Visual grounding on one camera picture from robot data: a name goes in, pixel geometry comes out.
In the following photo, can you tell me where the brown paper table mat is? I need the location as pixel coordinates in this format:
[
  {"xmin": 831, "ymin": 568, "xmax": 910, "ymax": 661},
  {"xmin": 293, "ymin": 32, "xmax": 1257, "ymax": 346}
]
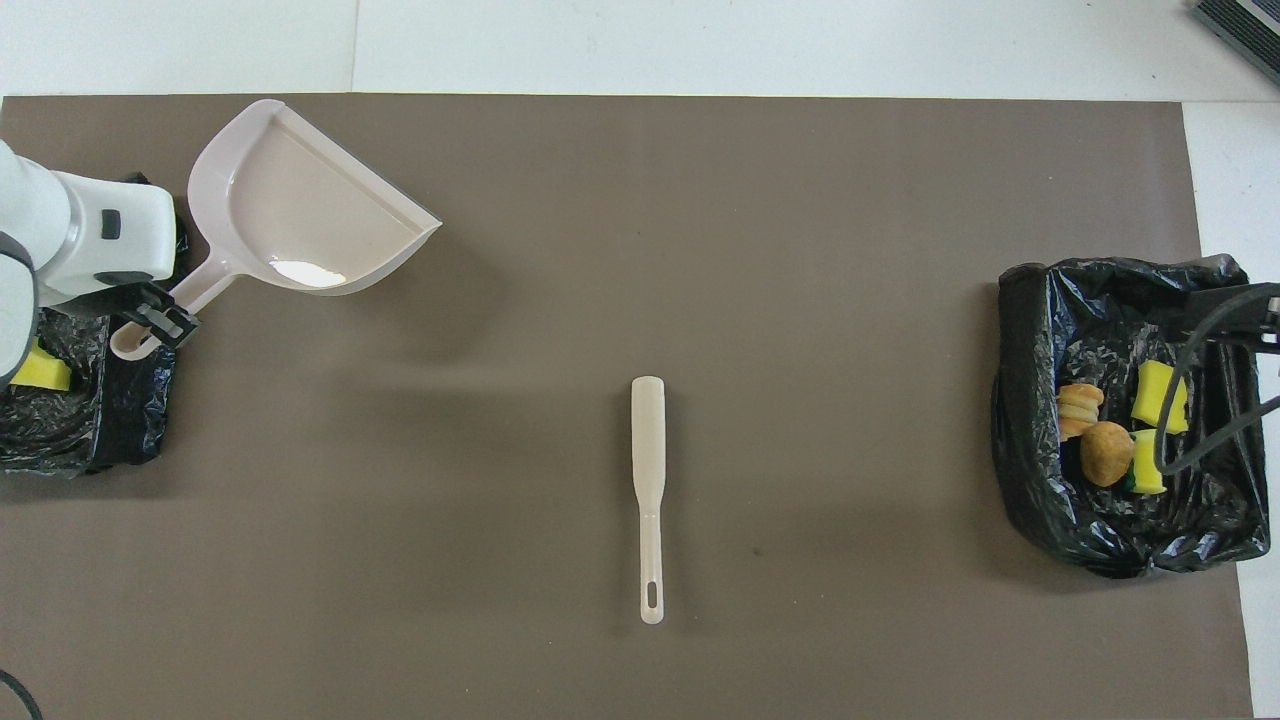
[{"xmin": 0, "ymin": 95, "xmax": 1256, "ymax": 720}]

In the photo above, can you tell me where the yellow sponge wedge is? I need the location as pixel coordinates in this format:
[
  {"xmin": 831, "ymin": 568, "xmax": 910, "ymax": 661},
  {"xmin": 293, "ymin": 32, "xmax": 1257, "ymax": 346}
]
[{"xmin": 8, "ymin": 340, "xmax": 74, "ymax": 393}]

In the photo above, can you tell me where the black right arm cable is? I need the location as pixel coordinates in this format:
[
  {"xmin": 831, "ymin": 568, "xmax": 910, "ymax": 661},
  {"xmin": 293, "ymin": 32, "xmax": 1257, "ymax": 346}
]
[{"xmin": 1153, "ymin": 288, "xmax": 1280, "ymax": 478}]

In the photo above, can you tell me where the beige plastic dustpan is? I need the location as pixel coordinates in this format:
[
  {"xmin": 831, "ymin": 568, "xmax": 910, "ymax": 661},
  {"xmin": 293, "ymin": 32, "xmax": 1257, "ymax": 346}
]
[{"xmin": 109, "ymin": 98, "xmax": 444, "ymax": 361}]

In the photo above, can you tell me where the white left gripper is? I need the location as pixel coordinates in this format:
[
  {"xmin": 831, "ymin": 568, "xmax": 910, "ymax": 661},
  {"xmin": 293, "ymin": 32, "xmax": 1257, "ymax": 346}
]
[{"xmin": 40, "ymin": 172, "xmax": 202, "ymax": 350}]

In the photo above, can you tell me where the brown bread roll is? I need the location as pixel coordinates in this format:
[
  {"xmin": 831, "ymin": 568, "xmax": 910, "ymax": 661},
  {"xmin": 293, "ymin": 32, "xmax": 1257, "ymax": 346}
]
[{"xmin": 1080, "ymin": 420, "xmax": 1137, "ymax": 488}]

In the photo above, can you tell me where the grey ribbed device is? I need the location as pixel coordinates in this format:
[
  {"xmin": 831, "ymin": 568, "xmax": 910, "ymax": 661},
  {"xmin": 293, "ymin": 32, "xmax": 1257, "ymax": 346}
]
[{"xmin": 1190, "ymin": 0, "xmax": 1280, "ymax": 86}]

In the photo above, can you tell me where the orange striped bread piece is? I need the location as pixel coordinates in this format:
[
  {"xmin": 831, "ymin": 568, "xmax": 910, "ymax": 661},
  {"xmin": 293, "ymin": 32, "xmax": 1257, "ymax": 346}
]
[{"xmin": 1057, "ymin": 383, "xmax": 1105, "ymax": 442}]

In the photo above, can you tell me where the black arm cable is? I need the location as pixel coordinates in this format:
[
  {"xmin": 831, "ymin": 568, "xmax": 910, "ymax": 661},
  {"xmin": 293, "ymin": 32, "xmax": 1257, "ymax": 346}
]
[
  {"xmin": 0, "ymin": 668, "xmax": 43, "ymax": 720},
  {"xmin": 1153, "ymin": 288, "xmax": 1280, "ymax": 478}
]

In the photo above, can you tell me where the green yellow trapezoid sponge piece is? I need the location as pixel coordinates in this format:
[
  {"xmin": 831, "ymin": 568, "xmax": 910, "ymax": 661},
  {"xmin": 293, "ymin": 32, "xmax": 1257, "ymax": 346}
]
[{"xmin": 1131, "ymin": 360, "xmax": 1190, "ymax": 436}]

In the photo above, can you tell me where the green yellow notched sponge piece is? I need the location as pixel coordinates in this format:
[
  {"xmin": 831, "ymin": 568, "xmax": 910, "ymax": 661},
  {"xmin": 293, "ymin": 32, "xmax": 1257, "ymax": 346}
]
[{"xmin": 1130, "ymin": 428, "xmax": 1168, "ymax": 496}]

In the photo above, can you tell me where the black bag lined bin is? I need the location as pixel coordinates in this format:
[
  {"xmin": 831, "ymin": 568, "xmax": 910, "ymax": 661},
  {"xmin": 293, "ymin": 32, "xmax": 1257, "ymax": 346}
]
[
  {"xmin": 0, "ymin": 172, "xmax": 189, "ymax": 477},
  {"xmin": 992, "ymin": 253, "xmax": 1271, "ymax": 581}
]

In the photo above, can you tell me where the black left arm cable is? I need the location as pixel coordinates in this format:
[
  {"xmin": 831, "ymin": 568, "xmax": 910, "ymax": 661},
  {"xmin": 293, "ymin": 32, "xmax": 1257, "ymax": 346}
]
[{"xmin": 0, "ymin": 668, "xmax": 43, "ymax": 720}]

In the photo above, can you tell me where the beige plastic hand brush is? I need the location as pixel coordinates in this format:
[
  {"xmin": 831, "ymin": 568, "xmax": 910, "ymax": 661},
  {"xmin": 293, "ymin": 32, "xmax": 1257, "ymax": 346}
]
[{"xmin": 630, "ymin": 375, "xmax": 668, "ymax": 626}]

